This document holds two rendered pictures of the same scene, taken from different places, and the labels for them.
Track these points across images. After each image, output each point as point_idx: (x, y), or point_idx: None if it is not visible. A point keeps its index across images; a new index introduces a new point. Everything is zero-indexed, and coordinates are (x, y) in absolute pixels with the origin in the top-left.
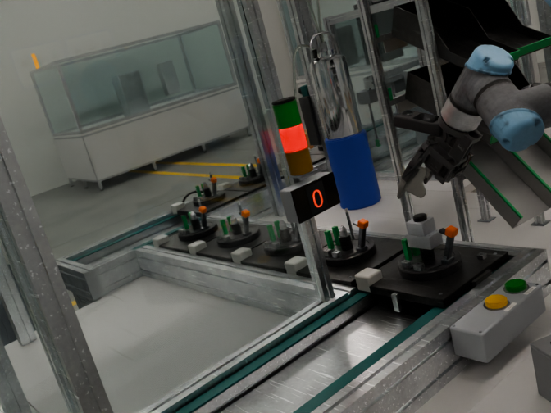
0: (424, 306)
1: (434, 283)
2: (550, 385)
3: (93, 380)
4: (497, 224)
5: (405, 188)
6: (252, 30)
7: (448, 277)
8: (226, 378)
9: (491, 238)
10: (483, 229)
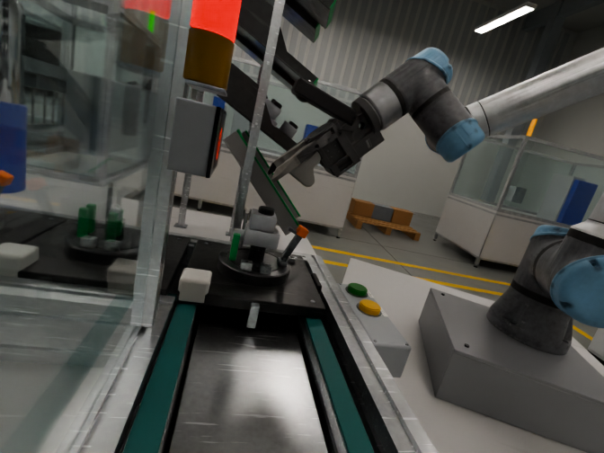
0: (263, 315)
1: (285, 288)
2: (465, 387)
3: None
4: (195, 230)
5: (293, 170)
6: None
7: (290, 280)
8: None
9: None
10: (187, 234)
